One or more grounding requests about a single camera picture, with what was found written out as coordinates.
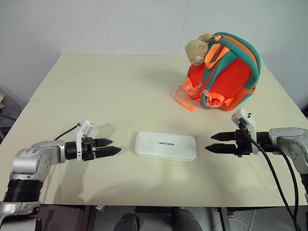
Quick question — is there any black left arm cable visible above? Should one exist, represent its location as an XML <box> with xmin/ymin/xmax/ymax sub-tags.
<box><xmin>53</xmin><ymin>123</ymin><xmax>81</xmax><ymax>141</ymax></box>

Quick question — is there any dark rounded shape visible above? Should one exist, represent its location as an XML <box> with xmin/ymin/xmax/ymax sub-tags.
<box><xmin>113</xmin><ymin>212</ymin><xmax>141</xmax><ymax>231</ymax></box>
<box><xmin>172</xmin><ymin>207</ymin><xmax>203</xmax><ymax>231</ymax></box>

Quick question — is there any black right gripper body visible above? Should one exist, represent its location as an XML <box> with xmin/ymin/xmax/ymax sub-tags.
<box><xmin>233</xmin><ymin>129</ymin><xmax>253</xmax><ymax>159</ymax></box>

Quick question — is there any black table frame leg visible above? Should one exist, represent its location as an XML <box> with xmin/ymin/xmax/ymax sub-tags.
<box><xmin>216</xmin><ymin>206</ymin><xmax>233</xmax><ymax>231</ymax></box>

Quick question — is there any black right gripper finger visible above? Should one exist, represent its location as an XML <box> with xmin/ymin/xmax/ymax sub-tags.
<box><xmin>205</xmin><ymin>143</ymin><xmax>238</xmax><ymax>155</ymax></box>
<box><xmin>210</xmin><ymin>131</ymin><xmax>237</xmax><ymax>142</ymax></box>

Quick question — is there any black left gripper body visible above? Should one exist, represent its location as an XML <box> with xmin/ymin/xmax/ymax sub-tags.
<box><xmin>81</xmin><ymin>136</ymin><xmax>97</xmax><ymax>162</ymax></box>

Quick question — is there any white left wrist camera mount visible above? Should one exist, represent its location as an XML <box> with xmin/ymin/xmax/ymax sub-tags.
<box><xmin>76</xmin><ymin>119</ymin><xmax>96</xmax><ymax>161</ymax></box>

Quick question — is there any thin white floor cable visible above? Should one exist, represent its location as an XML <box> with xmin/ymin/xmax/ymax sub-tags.
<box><xmin>214</xmin><ymin>211</ymin><xmax>256</xmax><ymax>231</ymax></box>

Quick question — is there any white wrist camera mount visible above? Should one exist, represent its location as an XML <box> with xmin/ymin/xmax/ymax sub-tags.
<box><xmin>76</xmin><ymin>119</ymin><xmax>96</xmax><ymax>161</ymax></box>
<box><xmin>231</xmin><ymin>108</ymin><xmax>260</xmax><ymax>156</ymax></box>

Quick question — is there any beige plush monkey head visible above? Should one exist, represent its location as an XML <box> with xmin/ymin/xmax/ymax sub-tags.
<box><xmin>184</xmin><ymin>33</ymin><xmax>214</xmax><ymax>66</ymax></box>

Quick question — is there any white flat box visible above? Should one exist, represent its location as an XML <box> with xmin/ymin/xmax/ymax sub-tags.
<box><xmin>134</xmin><ymin>131</ymin><xmax>197</xmax><ymax>162</ymax></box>

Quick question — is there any orange and teal backpack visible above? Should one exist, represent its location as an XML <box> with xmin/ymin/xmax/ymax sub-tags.
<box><xmin>174</xmin><ymin>32</ymin><xmax>262</xmax><ymax>112</ymax></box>

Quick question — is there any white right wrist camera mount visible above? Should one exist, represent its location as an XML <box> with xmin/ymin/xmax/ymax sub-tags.
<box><xmin>231</xmin><ymin>108</ymin><xmax>260</xmax><ymax>156</ymax></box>

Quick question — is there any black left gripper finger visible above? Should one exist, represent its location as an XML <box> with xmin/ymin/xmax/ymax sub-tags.
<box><xmin>93</xmin><ymin>138</ymin><xmax>114</xmax><ymax>147</ymax></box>
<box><xmin>94</xmin><ymin>145</ymin><xmax>122</xmax><ymax>159</ymax></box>

